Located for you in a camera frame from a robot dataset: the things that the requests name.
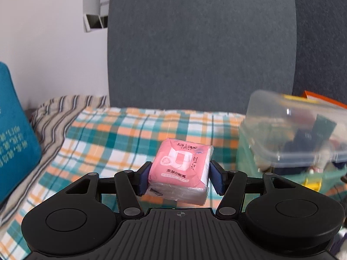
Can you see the teal cushion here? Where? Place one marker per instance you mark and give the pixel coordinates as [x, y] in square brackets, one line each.
[16, 135]

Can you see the striped pillow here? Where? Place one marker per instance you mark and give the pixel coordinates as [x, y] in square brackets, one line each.
[54, 116]

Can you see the yellow plastic clip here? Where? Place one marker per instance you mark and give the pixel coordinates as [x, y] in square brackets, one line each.
[313, 185]

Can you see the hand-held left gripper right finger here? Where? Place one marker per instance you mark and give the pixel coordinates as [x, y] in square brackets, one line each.
[217, 178]

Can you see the orange cardboard box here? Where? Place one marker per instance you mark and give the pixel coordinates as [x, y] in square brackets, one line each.
[325, 100]

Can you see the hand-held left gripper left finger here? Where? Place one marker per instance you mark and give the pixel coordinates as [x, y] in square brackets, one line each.
[142, 180]

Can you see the dark grey headboard panel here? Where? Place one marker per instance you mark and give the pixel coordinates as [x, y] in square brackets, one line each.
[320, 38]

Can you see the clear plastic storage box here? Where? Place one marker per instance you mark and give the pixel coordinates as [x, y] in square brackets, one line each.
[292, 130]

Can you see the pink pad pack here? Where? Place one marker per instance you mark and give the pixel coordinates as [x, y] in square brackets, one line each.
[180, 170]

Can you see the light grey headboard panel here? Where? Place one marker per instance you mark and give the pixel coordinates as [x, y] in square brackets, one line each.
[200, 46]

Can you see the white window shutter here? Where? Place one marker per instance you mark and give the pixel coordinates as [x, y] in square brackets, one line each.
[96, 5]

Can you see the plaid bed blanket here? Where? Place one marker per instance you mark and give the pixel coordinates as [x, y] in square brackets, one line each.
[108, 140]

